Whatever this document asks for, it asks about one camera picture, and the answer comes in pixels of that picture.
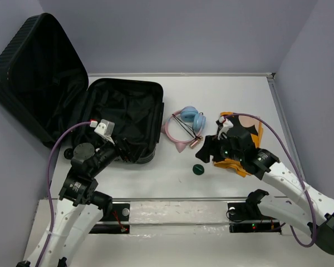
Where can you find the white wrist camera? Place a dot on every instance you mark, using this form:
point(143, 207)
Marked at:
point(105, 129)
point(223, 126)

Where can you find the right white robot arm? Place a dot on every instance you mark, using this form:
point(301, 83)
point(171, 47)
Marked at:
point(307, 209)

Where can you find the black hard-shell suitcase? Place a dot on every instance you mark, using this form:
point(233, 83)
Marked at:
point(45, 86)

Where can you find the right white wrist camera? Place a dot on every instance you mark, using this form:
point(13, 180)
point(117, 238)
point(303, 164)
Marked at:
point(223, 126)

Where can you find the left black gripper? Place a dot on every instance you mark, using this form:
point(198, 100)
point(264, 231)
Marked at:
point(129, 153)

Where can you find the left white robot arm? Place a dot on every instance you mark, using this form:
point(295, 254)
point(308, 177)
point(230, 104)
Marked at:
point(79, 206)

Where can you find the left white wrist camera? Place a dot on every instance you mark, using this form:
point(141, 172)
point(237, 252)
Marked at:
point(105, 129)

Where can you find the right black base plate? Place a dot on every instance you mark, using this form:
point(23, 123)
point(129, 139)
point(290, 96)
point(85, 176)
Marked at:
point(243, 221)

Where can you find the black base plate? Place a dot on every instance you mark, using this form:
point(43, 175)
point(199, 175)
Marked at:
point(116, 222)
point(243, 221)

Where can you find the orange cloth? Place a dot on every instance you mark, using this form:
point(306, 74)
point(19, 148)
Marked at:
point(253, 126)

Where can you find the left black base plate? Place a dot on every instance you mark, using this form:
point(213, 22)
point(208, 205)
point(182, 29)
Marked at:
point(116, 222)

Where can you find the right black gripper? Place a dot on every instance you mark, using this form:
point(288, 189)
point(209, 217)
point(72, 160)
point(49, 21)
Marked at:
point(210, 147)

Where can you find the dark green round lid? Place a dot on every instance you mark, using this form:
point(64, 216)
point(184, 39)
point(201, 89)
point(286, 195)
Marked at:
point(198, 169)

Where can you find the rose gold tube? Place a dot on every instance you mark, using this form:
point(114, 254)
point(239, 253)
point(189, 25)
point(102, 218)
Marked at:
point(196, 141)

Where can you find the pink blue cat-ear headphones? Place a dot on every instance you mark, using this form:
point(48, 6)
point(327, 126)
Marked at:
point(191, 120)

